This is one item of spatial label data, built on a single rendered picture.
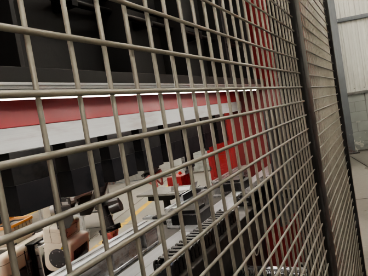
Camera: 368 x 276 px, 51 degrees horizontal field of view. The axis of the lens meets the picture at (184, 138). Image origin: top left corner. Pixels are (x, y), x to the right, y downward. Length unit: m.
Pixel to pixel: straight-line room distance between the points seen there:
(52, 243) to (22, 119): 1.24
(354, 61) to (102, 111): 8.20
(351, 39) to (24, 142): 8.60
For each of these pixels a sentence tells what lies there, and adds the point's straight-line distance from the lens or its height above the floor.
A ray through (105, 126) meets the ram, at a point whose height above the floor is 1.37.
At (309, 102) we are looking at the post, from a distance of 0.74.
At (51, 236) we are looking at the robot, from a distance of 2.25.
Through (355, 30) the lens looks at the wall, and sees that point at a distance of 9.37.
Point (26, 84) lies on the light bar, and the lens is 0.87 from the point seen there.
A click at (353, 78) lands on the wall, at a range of 9.26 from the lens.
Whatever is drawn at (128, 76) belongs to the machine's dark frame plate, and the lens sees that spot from 1.20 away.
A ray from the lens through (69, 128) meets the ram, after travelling 1.23.
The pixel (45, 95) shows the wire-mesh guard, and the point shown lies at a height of 1.37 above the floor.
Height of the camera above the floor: 1.36
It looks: 3 degrees down
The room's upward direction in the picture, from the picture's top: 9 degrees counter-clockwise
